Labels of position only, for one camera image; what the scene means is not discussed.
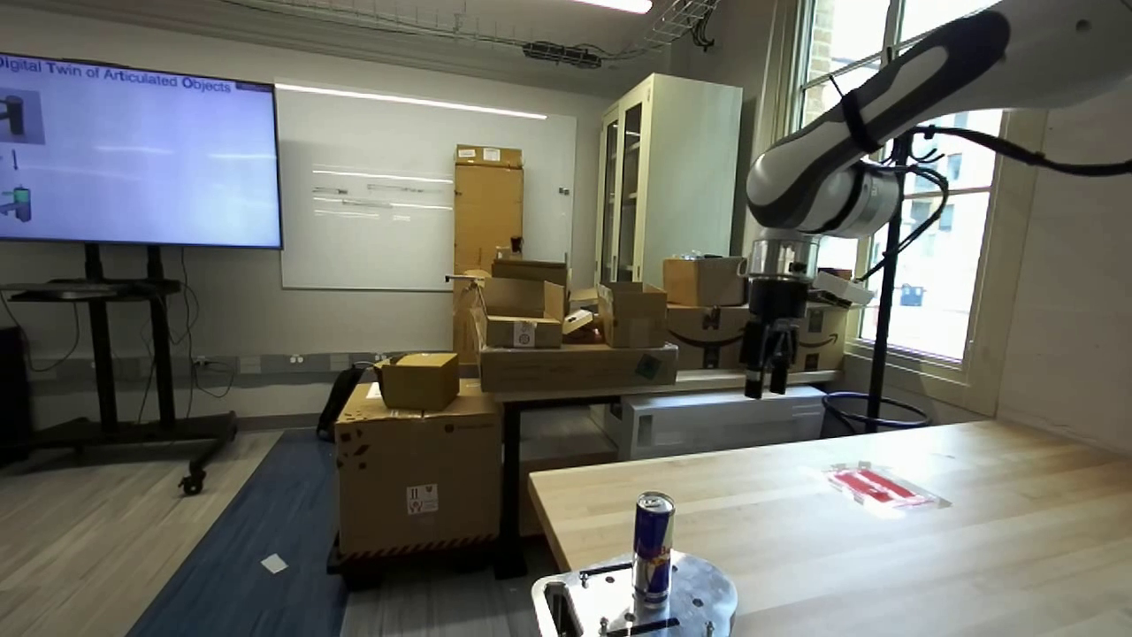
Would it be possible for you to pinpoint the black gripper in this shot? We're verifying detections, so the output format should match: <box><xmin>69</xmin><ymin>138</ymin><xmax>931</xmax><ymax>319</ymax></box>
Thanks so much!
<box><xmin>744</xmin><ymin>275</ymin><xmax>808</xmax><ymax>401</ymax></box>

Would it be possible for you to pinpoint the red bull can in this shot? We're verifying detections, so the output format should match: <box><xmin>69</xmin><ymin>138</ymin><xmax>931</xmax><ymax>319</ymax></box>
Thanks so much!
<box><xmin>632</xmin><ymin>493</ymin><xmax>675</xmax><ymax>620</ymax></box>

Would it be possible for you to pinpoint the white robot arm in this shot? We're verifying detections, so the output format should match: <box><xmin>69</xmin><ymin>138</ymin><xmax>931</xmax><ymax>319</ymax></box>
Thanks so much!
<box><xmin>747</xmin><ymin>0</ymin><xmax>1132</xmax><ymax>236</ymax></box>

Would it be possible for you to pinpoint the round metal object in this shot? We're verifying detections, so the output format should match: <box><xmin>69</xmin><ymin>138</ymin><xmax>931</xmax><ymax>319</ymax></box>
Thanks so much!
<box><xmin>531</xmin><ymin>553</ymin><xmax>741</xmax><ymax>637</ymax></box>

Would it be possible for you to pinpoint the amazon cardboard box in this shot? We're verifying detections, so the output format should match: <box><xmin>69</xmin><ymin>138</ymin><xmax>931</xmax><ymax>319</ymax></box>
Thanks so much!
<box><xmin>664</xmin><ymin>305</ymin><xmax>751</xmax><ymax>372</ymax></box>

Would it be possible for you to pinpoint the black coat rack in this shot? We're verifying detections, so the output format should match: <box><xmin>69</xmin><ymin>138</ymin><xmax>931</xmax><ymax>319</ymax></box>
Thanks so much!
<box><xmin>823</xmin><ymin>127</ymin><xmax>947</xmax><ymax>434</ymax></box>

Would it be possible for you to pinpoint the red paper sheet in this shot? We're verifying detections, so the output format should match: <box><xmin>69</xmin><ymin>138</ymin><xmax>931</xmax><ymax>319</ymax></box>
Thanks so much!
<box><xmin>829</xmin><ymin>463</ymin><xmax>942</xmax><ymax>513</ymax></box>

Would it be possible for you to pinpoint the white tall cabinet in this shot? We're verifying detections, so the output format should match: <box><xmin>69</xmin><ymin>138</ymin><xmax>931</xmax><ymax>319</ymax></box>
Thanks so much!
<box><xmin>593</xmin><ymin>75</ymin><xmax>744</xmax><ymax>288</ymax></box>

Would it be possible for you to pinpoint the long flat cardboard box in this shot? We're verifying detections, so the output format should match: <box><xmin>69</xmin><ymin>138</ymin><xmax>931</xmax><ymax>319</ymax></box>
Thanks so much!
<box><xmin>483</xmin><ymin>343</ymin><xmax>679</xmax><ymax>391</ymax></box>

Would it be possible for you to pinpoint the tall upright cardboard box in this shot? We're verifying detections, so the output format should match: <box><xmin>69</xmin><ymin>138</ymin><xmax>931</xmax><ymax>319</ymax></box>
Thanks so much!
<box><xmin>453</xmin><ymin>144</ymin><xmax>525</xmax><ymax>272</ymax></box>

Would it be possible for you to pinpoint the small open cardboard box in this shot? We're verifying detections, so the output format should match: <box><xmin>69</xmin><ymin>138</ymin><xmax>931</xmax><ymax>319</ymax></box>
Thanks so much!
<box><xmin>376</xmin><ymin>354</ymin><xmax>459</xmax><ymax>411</ymax></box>

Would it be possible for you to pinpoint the large floor cardboard box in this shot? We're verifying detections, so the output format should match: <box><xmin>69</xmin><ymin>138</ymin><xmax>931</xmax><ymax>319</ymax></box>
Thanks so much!
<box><xmin>335</xmin><ymin>380</ymin><xmax>503</xmax><ymax>558</ymax></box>

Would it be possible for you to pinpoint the white whiteboard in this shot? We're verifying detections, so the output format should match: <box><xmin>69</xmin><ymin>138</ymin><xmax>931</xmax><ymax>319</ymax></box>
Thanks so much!
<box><xmin>277</xmin><ymin>83</ymin><xmax>576</xmax><ymax>291</ymax></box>

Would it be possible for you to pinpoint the black screen stand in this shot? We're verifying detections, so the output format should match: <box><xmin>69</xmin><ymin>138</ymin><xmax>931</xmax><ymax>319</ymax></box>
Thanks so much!
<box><xmin>0</xmin><ymin>240</ymin><xmax>240</xmax><ymax>499</ymax></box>

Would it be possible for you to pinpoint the large display screen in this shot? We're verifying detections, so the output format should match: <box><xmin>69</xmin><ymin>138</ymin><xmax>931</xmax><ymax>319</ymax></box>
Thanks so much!
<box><xmin>0</xmin><ymin>54</ymin><xmax>283</xmax><ymax>252</ymax></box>

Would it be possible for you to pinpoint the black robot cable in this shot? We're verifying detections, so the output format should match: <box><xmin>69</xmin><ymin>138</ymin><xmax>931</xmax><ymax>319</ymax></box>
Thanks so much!
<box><xmin>852</xmin><ymin>121</ymin><xmax>1132</xmax><ymax>288</ymax></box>

